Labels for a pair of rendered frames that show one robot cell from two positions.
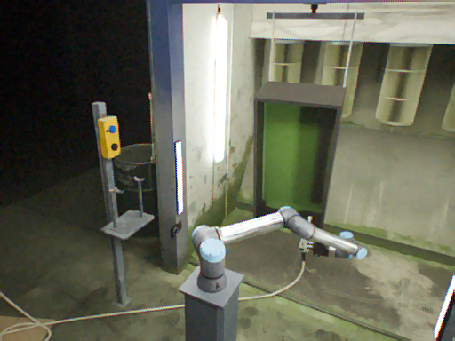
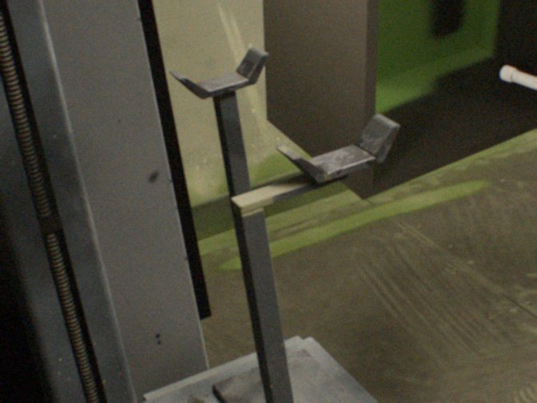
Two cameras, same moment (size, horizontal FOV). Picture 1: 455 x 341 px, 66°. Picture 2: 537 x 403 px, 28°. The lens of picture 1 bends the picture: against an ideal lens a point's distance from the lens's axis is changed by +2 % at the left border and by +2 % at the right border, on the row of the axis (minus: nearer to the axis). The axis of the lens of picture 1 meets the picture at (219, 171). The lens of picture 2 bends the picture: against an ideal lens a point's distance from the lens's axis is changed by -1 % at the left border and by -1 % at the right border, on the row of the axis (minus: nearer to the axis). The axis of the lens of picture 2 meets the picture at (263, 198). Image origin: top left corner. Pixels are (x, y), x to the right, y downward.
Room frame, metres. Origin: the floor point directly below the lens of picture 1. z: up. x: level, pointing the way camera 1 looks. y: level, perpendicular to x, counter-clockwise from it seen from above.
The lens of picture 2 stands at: (1.64, 1.17, 1.39)
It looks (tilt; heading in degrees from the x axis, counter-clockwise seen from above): 26 degrees down; 312
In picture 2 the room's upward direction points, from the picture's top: 9 degrees counter-clockwise
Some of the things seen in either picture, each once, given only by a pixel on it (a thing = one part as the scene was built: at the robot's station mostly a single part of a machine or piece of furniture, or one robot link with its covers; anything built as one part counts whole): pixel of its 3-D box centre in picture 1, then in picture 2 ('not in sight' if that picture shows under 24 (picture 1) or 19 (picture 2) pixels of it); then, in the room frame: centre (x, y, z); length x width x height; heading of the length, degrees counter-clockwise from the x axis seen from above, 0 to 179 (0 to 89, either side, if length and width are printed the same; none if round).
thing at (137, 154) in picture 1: (142, 154); not in sight; (3.32, 0.79, 0.86); 0.54 x 0.54 x 0.01
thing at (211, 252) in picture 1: (211, 256); not in sight; (1.72, 0.03, 0.83); 0.17 x 0.15 x 0.18; 18
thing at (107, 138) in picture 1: (109, 137); not in sight; (2.17, 0.72, 1.42); 0.12 x 0.06 x 0.26; 153
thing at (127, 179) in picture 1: (145, 191); not in sight; (3.32, 0.79, 0.44); 0.59 x 0.58 x 0.89; 44
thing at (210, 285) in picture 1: (211, 275); not in sight; (1.71, 0.03, 0.69); 0.19 x 0.19 x 0.10
